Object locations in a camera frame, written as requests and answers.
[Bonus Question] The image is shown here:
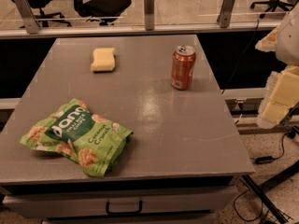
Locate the metal bracket middle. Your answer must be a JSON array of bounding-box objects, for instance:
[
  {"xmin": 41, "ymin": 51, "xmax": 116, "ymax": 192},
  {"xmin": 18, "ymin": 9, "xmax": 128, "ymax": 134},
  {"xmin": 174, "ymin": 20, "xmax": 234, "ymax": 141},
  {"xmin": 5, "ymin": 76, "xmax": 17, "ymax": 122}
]
[{"xmin": 144, "ymin": 0, "xmax": 154, "ymax": 31}]

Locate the metal bracket right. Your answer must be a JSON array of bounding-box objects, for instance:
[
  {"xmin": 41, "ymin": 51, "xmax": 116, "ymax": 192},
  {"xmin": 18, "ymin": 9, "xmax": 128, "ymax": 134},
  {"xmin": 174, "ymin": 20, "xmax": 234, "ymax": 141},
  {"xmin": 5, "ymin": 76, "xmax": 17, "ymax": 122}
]
[{"xmin": 217, "ymin": 0, "xmax": 235, "ymax": 28}]

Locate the metal bracket left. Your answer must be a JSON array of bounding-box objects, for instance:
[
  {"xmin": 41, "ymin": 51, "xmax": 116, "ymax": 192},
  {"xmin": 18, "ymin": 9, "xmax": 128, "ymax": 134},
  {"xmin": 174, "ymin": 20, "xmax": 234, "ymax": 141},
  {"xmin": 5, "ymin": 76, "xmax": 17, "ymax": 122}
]
[{"xmin": 13, "ymin": 0, "xmax": 40, "ymax": 35}]

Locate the green rice chip bag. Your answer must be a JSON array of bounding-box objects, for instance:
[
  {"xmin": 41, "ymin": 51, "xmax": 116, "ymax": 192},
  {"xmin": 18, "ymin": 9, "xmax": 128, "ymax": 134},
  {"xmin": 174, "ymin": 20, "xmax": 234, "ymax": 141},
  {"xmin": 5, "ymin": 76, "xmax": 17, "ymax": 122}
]
[{"xmin": 21, "ymin": 99, "xmax": 133, "ymax": 177}]

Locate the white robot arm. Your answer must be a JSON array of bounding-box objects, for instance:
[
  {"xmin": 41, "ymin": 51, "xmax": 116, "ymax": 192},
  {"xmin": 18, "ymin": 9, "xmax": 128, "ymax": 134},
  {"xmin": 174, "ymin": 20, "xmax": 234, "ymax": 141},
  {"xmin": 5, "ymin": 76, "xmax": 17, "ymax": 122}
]
[{"xmin": 255, "ymin": 4, "xmax": 299, "ymax": 129}]

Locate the grey drawer with black handle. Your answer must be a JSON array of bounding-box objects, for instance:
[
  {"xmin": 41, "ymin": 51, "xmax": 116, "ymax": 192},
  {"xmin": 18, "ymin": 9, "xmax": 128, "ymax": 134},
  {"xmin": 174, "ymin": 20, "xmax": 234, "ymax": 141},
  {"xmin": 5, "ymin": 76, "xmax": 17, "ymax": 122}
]
[{"xmin": 4, "ymin": 186, "xmax": 236, "ymax": 218}]

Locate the yellow sponge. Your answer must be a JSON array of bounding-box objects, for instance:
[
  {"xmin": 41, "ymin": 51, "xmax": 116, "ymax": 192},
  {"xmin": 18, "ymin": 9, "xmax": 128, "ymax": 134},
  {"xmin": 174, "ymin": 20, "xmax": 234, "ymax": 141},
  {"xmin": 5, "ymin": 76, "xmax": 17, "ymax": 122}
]
[{"xmin": 91, "ymin": 48, "xmax": 115, "ymax": 72}]

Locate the orange soda can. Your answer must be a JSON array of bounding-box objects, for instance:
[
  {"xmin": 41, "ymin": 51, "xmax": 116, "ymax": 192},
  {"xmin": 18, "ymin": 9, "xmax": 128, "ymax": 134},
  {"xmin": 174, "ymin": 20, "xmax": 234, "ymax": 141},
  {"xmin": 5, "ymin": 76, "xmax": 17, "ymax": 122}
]
[{"xmin": 171, "ymin": 46, "xmax": 196, "ymax": 91}]

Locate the metal bracket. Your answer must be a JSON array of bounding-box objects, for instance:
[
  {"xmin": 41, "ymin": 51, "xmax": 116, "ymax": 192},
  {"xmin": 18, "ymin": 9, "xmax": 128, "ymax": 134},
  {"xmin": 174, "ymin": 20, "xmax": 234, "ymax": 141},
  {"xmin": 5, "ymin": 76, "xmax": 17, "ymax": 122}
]
[
  {"xmin": 217, "ymin": 0, "xmax": 235, "ymax": 28},
  {"xmin": 13, "ymin": 0, "xmax": 40, "ymax": 35},
  {"xmin": 144, "ymin": 0, "xmax": 154, "ymax": 31}
]

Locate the black office chair middle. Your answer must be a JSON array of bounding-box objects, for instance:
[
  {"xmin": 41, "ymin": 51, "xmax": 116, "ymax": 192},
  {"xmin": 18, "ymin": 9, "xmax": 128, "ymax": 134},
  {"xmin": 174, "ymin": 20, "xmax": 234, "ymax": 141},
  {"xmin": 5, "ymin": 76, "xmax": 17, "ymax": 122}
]
[{"xmin": 73, "ymin": 0, "xmax": 132, "ymax": 26}]

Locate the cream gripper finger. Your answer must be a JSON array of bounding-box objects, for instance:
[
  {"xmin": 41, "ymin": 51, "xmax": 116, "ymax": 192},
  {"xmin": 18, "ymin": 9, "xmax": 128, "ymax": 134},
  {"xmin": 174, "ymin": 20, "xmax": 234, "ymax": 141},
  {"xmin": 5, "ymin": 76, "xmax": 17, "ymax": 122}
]
[
  {"xmin": 256, "ymin": 66, "xmax": 299, "ymax": 129},
  {"xmin": 255, "ymin": 28, "xmax": 278, "ymax": 52}
]

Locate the black floor cable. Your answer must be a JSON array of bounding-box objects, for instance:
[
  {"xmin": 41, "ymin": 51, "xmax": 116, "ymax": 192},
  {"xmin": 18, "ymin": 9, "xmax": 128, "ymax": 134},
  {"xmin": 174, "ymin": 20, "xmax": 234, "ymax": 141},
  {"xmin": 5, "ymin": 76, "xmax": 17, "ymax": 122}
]
[{"xmin": 233, "ymin": 175, "xmax": 275, "ymax": 223}]

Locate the black power adapter with cable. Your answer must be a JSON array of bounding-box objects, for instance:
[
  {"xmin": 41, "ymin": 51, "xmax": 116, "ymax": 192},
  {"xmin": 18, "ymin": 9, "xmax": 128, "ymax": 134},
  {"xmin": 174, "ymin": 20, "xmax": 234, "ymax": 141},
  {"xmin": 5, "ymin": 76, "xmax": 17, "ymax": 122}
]
[{"xmin": 254, "ymin": 133, "xmax": 289, "ymax": 165}]

